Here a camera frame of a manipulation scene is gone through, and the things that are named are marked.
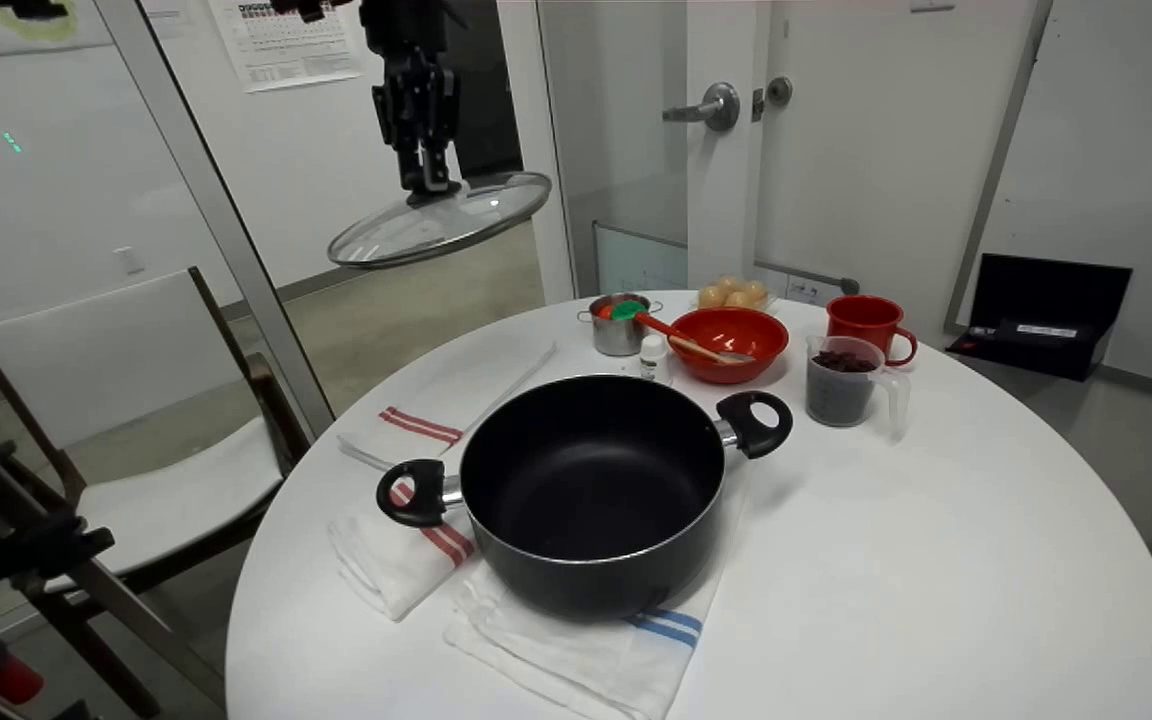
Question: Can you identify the black cooking pot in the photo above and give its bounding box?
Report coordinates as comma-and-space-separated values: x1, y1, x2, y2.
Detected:
372, 374, 797, 620

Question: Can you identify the red-striped white towel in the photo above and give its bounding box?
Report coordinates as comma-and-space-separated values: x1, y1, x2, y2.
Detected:
333, 334, 562, 472
323, 454, 480, 629

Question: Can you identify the dark purple cup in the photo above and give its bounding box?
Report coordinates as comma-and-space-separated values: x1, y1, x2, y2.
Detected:
804, 334, 917, 439

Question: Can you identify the red mug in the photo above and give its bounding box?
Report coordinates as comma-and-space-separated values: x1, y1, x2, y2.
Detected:
822, 293, 923, 374

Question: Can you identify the small white bottle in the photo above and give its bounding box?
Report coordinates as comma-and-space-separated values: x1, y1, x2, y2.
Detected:
635, 334, 677, 389

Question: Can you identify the red bowl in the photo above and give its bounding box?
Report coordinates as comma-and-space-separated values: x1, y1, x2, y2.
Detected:
664, 306, 790, 389

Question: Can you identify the white door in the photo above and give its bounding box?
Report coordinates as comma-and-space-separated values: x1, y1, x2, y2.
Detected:
678, 0, 1055, 335

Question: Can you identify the red knob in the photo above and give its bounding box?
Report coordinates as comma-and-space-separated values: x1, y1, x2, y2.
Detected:
0, 656, 48, 707

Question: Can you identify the paper wall poster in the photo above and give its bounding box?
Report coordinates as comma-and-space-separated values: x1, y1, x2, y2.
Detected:
203, 0, 366, 95

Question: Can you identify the blue-striped white towel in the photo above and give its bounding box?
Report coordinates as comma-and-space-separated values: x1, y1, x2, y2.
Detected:
438, 557, 729, 720

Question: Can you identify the silver door lever handle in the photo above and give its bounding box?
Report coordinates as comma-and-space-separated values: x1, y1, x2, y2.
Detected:
660, 76, 745, 137

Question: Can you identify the grey metal frame post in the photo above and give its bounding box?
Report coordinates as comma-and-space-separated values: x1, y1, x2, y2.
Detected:
92, 0, 341, 446

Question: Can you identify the black open case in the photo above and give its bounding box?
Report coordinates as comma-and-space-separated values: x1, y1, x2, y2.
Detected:
943, 254, 1136, 386

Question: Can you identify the wooden spoon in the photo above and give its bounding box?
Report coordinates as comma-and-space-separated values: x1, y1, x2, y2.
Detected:
635, 310, 755, 369

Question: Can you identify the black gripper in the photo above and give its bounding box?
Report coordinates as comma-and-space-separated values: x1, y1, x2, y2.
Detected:
372, 48, 463, 207

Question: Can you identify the metal tin cup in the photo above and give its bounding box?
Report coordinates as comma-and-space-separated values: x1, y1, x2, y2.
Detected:
585, 289, 655, 359

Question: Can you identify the white wooden chair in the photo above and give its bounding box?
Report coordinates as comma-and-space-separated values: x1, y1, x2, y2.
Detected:
0, 262, 329, 720

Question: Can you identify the silver door lock knob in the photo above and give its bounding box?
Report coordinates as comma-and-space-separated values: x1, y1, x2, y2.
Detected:
748, 72, 797, 125

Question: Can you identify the glass pot lid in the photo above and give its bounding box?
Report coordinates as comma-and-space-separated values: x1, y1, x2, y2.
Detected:
323, 167, 554, 271

